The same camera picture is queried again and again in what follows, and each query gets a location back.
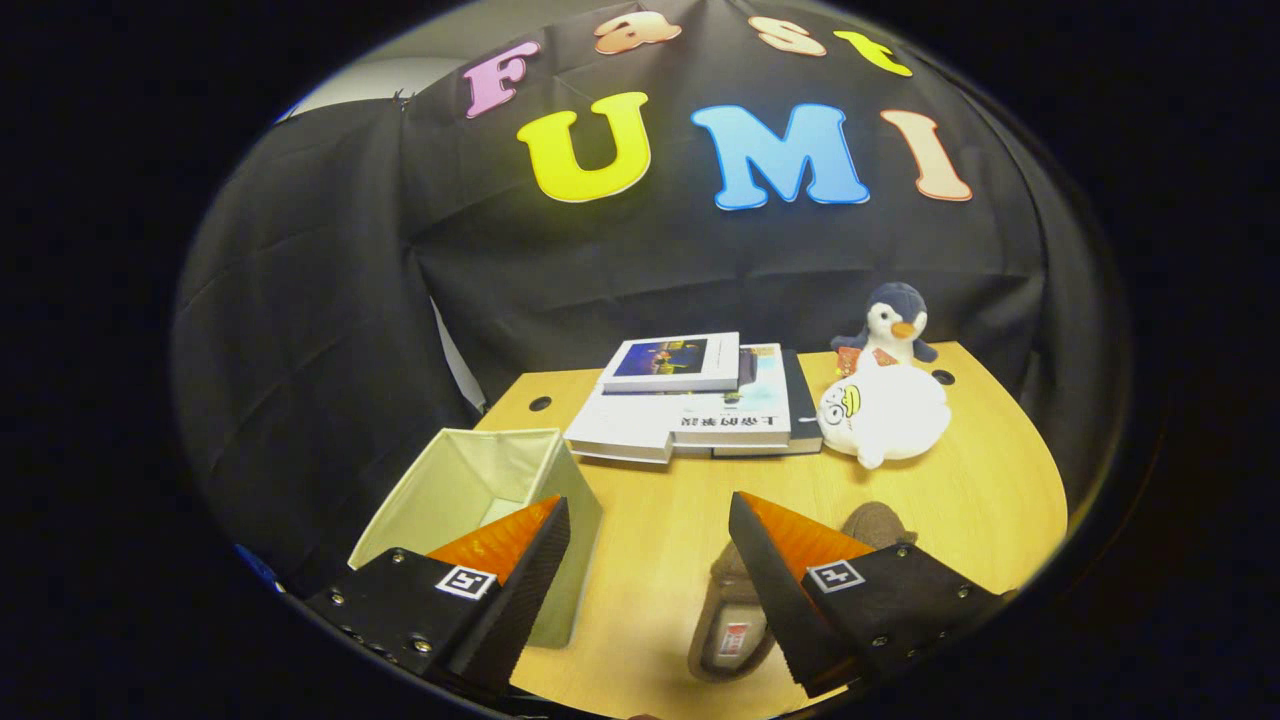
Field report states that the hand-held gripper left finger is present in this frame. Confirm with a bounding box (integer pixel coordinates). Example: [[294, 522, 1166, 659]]
[[305, 497, 571, 699]]

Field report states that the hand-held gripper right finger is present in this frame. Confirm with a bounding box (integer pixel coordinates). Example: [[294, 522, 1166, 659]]
[[728, 492, 1006, 699]]

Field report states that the green fabric storage box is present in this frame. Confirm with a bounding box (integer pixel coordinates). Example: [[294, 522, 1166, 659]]
[[347, 428, 604, 649]]

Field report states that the white book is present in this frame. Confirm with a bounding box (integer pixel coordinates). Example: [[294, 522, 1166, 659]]
[[565, 385, 683, 464]]

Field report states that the white plush toy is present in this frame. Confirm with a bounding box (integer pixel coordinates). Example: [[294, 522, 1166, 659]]
[[817, 362, 952, 471]]

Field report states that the book with blue picture cover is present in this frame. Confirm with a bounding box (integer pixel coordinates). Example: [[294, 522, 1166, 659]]
[[600, 332, 741, 395]]

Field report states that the penguin plush toy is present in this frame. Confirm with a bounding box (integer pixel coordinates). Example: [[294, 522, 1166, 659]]
[[830, 282, 939, 376]]

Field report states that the black backdrop cloth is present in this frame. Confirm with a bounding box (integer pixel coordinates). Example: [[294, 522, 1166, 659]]
[[170, 0, 1131, 601]]

